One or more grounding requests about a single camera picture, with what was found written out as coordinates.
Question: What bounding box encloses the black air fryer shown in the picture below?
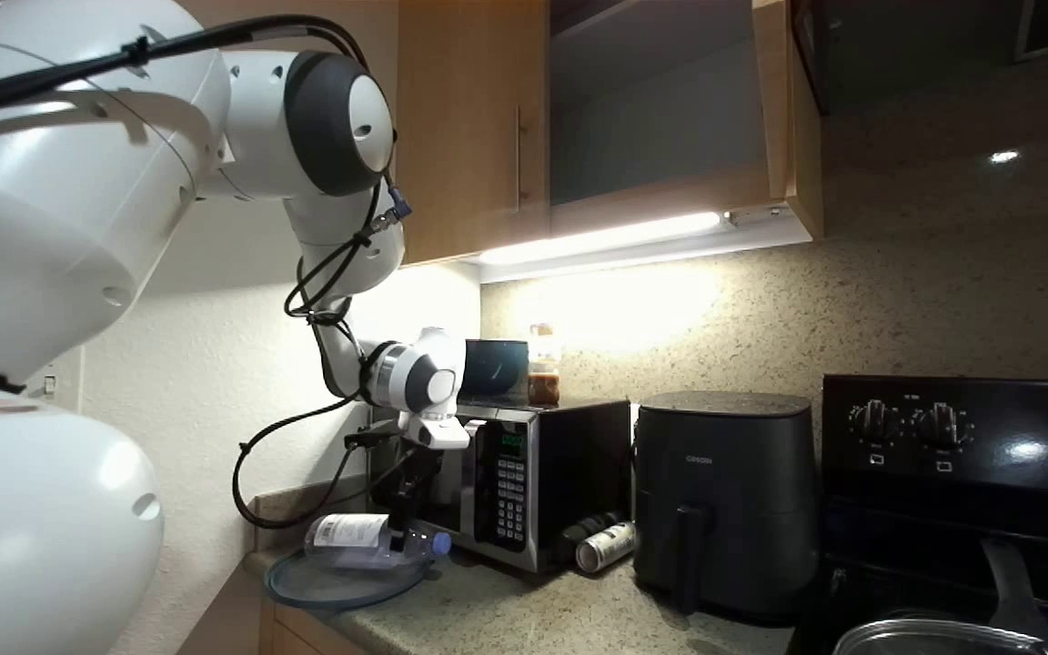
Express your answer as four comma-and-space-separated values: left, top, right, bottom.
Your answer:
628, 391, 822, 622

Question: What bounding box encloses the bottle with brown liquid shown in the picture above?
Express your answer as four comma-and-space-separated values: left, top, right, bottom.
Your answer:
525, 323, 564, 411

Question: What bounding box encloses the under-cabinet light strip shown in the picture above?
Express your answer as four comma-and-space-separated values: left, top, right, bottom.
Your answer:
472, 206, 734, 274

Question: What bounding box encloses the black frying pan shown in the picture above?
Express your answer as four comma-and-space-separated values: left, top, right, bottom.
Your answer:
828, 537, 1048, 655

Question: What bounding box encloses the round grey plate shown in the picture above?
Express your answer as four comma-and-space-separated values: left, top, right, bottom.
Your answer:
261, 519, 455, 610

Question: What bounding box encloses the clear plastic water bottle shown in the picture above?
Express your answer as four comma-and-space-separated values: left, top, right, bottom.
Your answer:
303, 507, 455, 560

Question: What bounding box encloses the wooden wall cabinet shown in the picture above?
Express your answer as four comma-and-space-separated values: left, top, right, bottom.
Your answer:
199, 0, 826, 266

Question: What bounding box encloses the stainless black microwave oven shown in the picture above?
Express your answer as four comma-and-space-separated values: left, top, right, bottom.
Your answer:
455, 395, 634, 583

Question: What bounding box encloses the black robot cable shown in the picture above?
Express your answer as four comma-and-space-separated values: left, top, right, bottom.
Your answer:
0, 10, 415, 532

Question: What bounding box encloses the silver can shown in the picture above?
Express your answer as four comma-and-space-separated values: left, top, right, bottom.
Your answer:
573, 519, 643, 573

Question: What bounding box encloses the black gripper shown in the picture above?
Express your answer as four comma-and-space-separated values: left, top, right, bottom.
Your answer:
363, 429, 462, 551

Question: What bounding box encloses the black kitchen stove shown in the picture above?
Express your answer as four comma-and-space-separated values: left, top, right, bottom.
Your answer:
788, 369, 1048, 655

